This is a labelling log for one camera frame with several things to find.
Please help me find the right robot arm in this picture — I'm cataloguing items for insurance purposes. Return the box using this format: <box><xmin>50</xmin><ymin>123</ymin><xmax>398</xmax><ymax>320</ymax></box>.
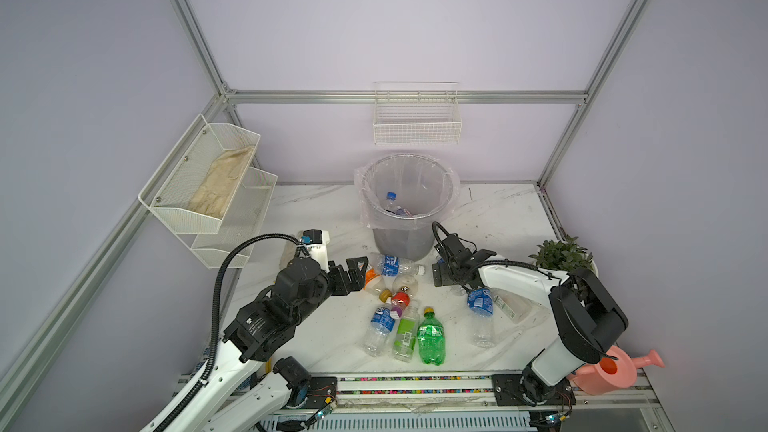
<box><xmin>432</xmin><ymin>222</ymin><xmax>629</xmax><ymax>406</ymax></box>

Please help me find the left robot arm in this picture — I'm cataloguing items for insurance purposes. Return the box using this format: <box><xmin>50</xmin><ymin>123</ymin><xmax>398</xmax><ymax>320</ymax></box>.
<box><xmin>145</xmin><ymin>229</ymin><xmax>369</xmax><ymax>431</ymax></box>

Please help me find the grey bin with plastic liner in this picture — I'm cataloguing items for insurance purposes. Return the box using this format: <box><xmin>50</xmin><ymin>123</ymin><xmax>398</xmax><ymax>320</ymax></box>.
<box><xmin>354</xmin><ymin>152</ymin><xmax>461</xmax><ymax>261</ymax></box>

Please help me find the orange label bottle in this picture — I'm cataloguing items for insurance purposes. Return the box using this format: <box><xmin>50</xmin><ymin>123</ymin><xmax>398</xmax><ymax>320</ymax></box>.
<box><xmin>364</xmin><ymin>267</ymin><xmax>387</xmax><ymax>297</ymax></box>

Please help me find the lying blue label bottle top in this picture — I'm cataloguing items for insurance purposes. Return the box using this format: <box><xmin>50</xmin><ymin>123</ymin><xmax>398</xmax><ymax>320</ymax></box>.
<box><xmin>370</xmin><ymin>253</ymin><xmax>426</xmax><ymax>277</ymax></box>

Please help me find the clear bottle green cap right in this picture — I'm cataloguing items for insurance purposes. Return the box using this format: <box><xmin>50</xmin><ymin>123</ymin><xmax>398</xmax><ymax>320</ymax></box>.
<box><xmin>490</xmin><ymin>288</ymin><xmax>533</xmax><ymax>324</ymax></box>

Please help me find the green soda bottle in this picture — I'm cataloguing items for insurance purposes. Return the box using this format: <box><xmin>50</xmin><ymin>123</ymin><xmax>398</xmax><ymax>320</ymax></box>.
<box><xmin>417</xmin><ymin>307</ymin><xmax>446</xmax><ymax>366</ymax></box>

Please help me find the green label red cap bottle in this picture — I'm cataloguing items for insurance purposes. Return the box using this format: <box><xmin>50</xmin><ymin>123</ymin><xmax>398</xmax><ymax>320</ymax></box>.
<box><xmin>391</xmin><ymin>291</ymin><xmax>419</xmax><ymax>362</ymax></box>

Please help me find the potted green plant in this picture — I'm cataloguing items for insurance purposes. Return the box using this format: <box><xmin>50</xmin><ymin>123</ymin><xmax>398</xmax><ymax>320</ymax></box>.
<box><xmin>529</xmin><ymin>236</ymin><xmax>598</xmax><ymax>276</ymax></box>

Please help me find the white mesh two-tier shelf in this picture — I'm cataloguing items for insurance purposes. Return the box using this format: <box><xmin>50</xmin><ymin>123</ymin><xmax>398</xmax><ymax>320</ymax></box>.
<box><xmin>138</xmin><ymin>115</ymin><xmax>278</xmax><ymax>269</ymax></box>

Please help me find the pink watering can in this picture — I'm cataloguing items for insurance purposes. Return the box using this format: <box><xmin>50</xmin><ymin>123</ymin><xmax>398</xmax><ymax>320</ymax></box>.
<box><xmin>567</xmin><ymin>346</ymin><xmax>666</xmax><ymax>396</ymax></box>

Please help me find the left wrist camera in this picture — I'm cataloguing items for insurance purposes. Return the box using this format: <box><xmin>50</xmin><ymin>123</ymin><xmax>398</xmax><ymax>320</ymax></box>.
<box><xmin>300</xmin><ymin>229</ymin><xmax>330</xmax><ymax>272</ymax></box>

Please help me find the white wire wall basket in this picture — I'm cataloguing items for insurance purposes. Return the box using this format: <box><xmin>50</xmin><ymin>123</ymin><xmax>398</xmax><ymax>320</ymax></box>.
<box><xmin>373</xmin><ymin>81</ymin><xmax>463</xmax><ymax>146</ymax></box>

